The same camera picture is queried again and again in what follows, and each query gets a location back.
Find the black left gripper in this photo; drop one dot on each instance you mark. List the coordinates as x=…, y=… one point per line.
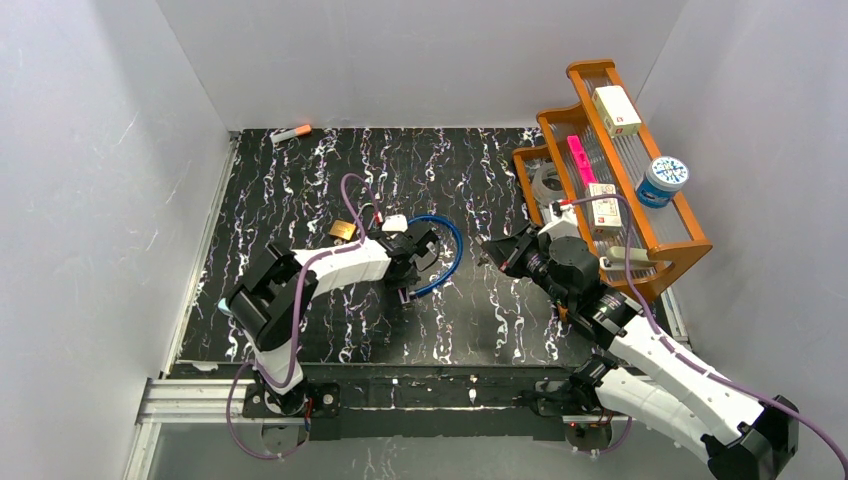
x=411, y=249

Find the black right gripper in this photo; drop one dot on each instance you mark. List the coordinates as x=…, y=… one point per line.
x=518, y=250

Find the brass padlock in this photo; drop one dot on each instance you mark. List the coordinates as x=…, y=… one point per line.
x=343, y=231

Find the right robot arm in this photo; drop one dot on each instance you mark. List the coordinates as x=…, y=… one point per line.
x=645, y=374

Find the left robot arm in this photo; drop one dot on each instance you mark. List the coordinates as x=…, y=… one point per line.
x=273, y=294

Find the clear tape roll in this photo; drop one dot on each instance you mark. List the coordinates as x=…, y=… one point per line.
x=546, y=185

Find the white small box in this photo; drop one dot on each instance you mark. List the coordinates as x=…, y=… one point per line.
x=604, y=214

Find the beige stapler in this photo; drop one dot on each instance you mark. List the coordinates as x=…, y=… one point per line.
x=615, y=257

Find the pink highlighter pen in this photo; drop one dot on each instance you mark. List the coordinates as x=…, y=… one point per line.
x=581, y=160

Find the orange tiered rack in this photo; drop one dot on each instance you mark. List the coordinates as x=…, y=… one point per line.
x=664, y=242

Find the orange capped marker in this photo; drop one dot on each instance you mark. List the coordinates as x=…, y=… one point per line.
x=291, y=133

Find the blue white round jar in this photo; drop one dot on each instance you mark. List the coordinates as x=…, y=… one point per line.
x=662, y=180

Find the white box upper shelf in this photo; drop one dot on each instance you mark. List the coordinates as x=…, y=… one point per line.
x=616, y=111

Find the light blue eraser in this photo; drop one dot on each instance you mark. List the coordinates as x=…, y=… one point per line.
x=223, y=307

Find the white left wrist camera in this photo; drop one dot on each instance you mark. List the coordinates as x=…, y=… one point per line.
x=397, y=223

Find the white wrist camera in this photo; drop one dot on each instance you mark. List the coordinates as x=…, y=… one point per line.
x=562, y=222
x=397, y=223

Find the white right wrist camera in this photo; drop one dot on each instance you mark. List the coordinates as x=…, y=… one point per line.
x=562, y=222

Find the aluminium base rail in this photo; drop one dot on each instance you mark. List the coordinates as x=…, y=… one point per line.
x=436, y=388

